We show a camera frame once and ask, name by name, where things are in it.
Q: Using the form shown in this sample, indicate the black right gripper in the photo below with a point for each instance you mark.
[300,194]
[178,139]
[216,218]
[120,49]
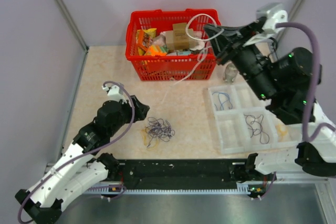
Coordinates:
[226,50]

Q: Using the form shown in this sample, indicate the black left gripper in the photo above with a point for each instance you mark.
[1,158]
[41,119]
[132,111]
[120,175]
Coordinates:
[137,113]

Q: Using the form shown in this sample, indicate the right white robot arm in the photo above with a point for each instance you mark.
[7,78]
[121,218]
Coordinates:
[289,83]

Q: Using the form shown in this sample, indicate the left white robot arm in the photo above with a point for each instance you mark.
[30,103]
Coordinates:
[79,168]

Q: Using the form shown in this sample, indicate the pink white plush item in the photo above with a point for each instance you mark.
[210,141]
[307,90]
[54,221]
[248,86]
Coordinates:
[199,44]

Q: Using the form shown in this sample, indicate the clear plastic bottle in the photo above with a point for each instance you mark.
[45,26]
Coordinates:
[230,73]

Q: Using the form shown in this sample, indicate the brown cardboard box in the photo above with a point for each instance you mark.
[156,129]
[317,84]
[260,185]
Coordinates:
[177,38]

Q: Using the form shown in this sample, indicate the red plastic shopping basket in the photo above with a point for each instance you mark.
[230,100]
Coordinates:
[178,64]

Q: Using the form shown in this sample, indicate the orange sponge pack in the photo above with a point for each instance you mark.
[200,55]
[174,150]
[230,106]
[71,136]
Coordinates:
[156,50]

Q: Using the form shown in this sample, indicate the orange snack packet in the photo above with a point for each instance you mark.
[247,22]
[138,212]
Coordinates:
[144,38]

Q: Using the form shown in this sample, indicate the white compartment tray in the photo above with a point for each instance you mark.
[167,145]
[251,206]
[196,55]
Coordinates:
[244,125]

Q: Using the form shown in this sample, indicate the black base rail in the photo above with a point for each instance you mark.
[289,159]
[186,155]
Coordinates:
[179,174]

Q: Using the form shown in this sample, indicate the white slotted cable duct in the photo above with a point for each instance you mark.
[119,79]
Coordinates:
[239,189]

